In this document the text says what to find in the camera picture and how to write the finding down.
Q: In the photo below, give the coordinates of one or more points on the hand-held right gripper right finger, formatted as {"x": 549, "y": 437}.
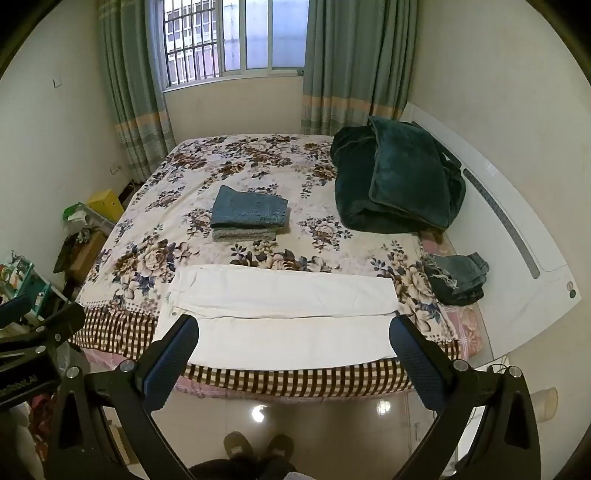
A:
{"x": 418, "y": 369}

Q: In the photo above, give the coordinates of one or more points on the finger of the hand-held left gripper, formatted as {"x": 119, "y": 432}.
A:
{"x": 14, "y": 310}
{"x": 64, "y": 321}

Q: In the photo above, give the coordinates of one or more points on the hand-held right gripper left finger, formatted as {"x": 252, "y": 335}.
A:
{"x": 168, "y": 369}

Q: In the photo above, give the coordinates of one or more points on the white pants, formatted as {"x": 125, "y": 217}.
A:
{"x": 277, "y": 295}

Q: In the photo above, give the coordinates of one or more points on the dark denim pants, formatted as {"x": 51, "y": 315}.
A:
{"x": 455, "y": 295}

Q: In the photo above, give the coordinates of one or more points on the folded grey pants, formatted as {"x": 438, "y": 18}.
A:
{"x": 244, "y": 234}

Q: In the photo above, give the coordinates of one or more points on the green storage rack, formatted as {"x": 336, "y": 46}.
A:
{"x": 23, "y": 277}

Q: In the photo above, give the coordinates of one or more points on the brown cardboard box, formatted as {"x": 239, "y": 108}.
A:
{"x": 90, "y": 256}

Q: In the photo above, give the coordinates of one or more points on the green and white packet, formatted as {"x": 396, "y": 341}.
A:
{"x": 85, "y": 217}

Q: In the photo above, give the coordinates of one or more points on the frayed blue jeans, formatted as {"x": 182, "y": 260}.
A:
{"x": 464, "y": 267}

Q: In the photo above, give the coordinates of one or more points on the yellow box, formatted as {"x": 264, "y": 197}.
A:
{"x": 107, "y": 204}

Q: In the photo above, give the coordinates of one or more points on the person's legs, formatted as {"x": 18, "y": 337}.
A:
{"x": 244, "y": 470}

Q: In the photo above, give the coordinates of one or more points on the white headboard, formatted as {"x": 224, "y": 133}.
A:
{"x": 508, "y": 277}

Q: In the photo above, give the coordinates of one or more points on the white cylinder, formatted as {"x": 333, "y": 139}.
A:
{"x": 545, "y": 404}

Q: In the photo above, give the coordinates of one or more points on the person's right shoe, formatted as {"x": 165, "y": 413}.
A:
{"x": 280, "y": 446}

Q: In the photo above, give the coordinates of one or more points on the dark green blanket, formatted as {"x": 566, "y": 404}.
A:
{"x": 353, "y": 184}

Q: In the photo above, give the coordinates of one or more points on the dark green pillow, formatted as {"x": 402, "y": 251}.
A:
{"x": 406, "y": 170}

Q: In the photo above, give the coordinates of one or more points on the floral bedspread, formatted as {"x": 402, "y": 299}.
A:
{"x": 258, "y": 161}

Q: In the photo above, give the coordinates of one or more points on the green striped curtain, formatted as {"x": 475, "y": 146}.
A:
{"x": 351, "y": 69}
{"x": 134, "y": 92}

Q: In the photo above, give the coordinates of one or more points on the barred window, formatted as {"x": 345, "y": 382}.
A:
{"x": 240, "y": 37}

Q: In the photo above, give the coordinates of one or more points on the wall socket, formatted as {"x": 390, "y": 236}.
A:
{"x": 116, "y": 169}

